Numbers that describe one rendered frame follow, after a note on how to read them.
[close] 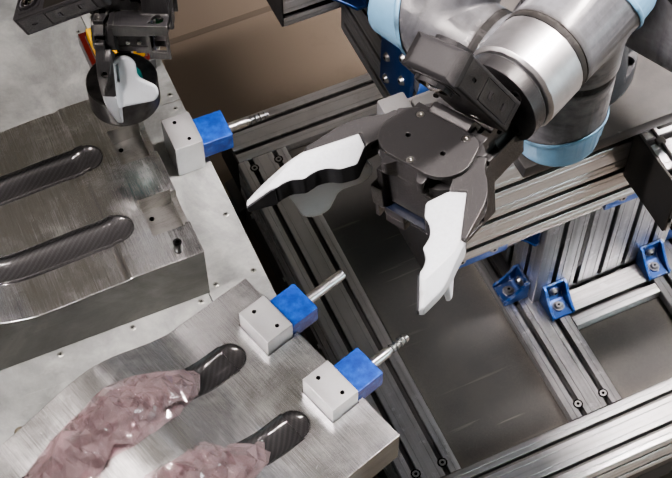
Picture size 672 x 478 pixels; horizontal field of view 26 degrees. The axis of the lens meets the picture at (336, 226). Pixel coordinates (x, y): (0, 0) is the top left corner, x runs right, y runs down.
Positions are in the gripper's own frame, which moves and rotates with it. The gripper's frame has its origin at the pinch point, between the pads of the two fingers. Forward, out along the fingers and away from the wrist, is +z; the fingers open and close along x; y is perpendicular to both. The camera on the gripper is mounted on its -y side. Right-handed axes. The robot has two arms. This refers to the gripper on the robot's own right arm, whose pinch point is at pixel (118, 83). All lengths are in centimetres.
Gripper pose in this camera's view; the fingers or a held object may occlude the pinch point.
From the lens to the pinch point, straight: 165.3
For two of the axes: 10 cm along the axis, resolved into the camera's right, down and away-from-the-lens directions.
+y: 10.0, 0.4, -0.2
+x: 0.4, -8.3, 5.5
